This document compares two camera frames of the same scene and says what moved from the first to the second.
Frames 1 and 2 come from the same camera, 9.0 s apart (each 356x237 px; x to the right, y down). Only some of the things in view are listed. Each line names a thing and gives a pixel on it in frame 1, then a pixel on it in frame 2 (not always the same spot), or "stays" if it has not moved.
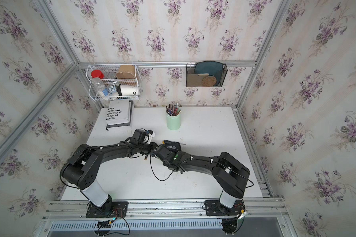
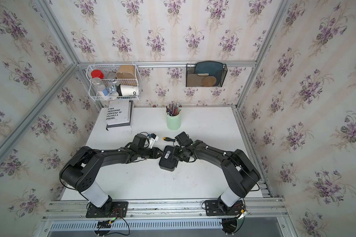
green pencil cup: [173, 123] stays
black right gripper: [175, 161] to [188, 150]
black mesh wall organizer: [205, 73] stays
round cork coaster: [208, 81] stays
